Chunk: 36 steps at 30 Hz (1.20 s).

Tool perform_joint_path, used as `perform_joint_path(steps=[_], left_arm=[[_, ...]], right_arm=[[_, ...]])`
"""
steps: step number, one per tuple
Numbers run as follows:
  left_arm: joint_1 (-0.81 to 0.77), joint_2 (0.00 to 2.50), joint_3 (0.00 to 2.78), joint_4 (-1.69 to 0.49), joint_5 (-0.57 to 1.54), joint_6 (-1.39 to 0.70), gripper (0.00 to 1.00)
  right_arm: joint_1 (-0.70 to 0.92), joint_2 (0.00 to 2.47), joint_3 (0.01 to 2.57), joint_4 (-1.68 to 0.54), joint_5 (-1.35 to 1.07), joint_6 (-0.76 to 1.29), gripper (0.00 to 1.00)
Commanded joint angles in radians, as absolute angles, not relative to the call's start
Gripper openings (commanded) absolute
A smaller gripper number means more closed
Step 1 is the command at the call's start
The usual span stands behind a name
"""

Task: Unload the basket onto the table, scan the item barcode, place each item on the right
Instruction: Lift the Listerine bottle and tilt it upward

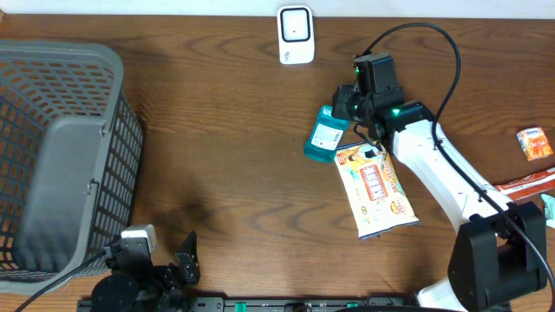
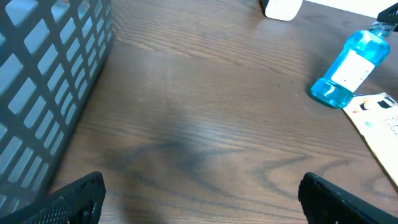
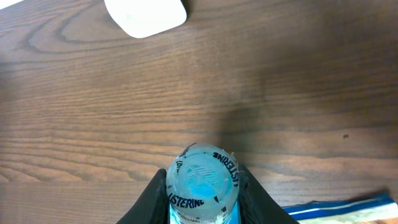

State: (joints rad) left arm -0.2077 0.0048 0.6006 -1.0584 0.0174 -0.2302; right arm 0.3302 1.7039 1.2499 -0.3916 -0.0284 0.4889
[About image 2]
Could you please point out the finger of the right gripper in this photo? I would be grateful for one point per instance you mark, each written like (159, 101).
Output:
(389, 15)

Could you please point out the cream snack bag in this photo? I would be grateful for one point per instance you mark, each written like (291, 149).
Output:
(375, 117)

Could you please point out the white barcode scanner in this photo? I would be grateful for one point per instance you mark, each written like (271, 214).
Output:
(283, 10)

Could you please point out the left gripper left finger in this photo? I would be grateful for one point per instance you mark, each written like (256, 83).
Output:
(79, 202)

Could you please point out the blue mouthwash bottle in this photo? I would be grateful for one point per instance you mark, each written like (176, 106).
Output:
(362, 52)

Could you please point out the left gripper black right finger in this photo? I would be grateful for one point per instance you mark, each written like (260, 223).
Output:
(324, 202)

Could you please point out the grey plastic shopping basket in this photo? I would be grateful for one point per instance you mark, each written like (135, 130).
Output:
(51, 54)

